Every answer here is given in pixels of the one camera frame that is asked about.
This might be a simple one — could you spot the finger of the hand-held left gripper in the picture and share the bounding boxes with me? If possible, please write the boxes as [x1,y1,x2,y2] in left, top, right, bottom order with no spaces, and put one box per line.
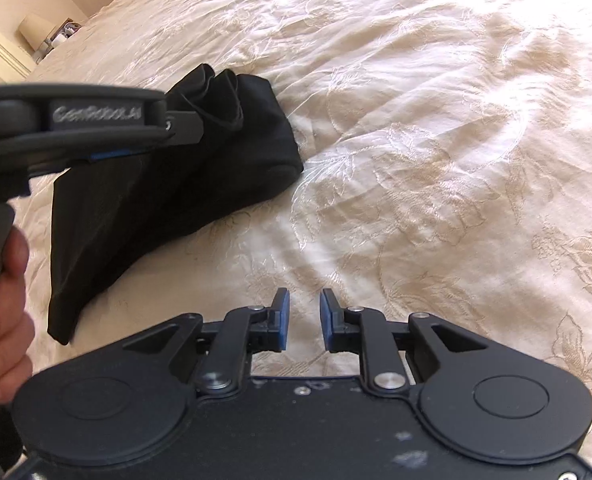
[87,109,205,163]

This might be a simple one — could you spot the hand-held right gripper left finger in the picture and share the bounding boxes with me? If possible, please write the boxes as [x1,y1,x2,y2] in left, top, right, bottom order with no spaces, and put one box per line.
[121,287,291,394]

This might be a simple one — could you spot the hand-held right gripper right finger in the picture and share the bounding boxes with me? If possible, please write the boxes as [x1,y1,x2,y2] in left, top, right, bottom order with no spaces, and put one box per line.
[320,288,494,393]

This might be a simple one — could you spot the black pants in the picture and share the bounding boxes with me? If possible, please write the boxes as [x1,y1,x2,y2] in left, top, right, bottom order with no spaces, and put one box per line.
[47,63,305,346]

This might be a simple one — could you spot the person's left hand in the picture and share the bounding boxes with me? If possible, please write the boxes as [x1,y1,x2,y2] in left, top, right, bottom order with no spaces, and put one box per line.
[0,232,36,406]

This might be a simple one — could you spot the cluttered nightstand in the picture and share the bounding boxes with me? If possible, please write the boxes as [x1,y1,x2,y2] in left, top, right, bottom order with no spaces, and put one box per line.
[32,17,86,65]

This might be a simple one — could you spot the cream table lamp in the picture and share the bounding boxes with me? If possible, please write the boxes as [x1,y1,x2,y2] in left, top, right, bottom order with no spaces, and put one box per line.
[18,14,53,52]

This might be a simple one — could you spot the cream embroidered bedspread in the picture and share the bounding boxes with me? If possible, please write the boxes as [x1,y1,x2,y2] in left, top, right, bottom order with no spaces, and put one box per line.
[0,0,592,461]

